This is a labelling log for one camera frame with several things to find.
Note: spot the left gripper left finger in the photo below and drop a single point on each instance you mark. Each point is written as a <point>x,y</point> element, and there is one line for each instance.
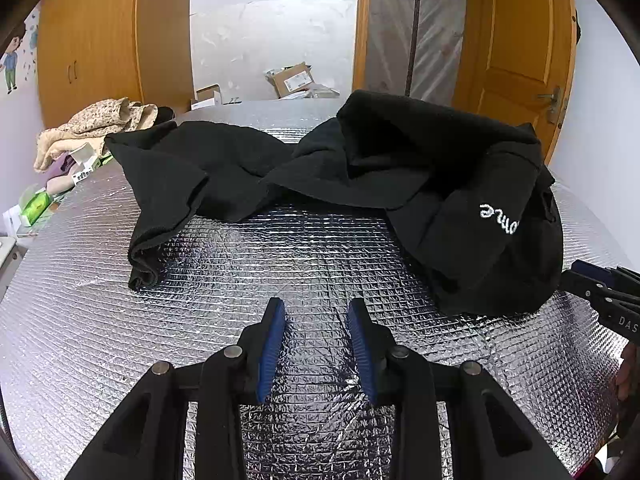
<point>144,436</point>

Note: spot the small white cardboard box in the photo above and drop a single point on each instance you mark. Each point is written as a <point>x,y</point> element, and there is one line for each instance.
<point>207,97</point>

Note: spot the black garment with white lettering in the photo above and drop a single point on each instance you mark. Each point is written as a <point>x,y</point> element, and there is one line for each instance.
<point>469,199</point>

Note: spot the white labelled box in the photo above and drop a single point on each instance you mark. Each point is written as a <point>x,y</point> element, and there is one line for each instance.
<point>87,159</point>

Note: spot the brown cardboard box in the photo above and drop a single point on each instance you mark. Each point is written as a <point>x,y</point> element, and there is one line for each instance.
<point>291,79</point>

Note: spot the beige floral cloth pile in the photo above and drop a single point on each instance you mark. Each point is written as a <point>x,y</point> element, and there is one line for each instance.
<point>90,126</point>

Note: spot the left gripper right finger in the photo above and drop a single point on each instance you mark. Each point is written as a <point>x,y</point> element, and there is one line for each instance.
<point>490,437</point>

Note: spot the green tissue pack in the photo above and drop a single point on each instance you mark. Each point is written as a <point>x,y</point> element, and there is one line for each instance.
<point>35,207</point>

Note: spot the person's right hand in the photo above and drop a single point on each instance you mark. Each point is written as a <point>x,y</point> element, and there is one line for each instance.
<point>627,380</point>

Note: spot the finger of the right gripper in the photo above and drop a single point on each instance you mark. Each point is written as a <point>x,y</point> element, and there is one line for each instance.
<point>590,274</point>
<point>583,287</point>

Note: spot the wooden wardrobe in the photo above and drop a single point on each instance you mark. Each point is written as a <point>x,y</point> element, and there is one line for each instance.
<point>91,50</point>

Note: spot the cartoon couple wall sticker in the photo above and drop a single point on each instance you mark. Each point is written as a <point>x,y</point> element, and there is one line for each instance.
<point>19,54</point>

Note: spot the silver foil insulation mat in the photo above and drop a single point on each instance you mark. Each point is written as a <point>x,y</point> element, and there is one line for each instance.
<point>75,338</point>

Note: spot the metal door handle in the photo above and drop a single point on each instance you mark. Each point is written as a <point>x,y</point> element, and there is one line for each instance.
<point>554,101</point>

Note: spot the wooden door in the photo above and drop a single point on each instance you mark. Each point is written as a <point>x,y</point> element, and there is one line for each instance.
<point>512,51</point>

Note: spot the plastic zipper door curtain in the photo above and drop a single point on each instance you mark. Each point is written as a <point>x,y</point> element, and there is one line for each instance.
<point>414,48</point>

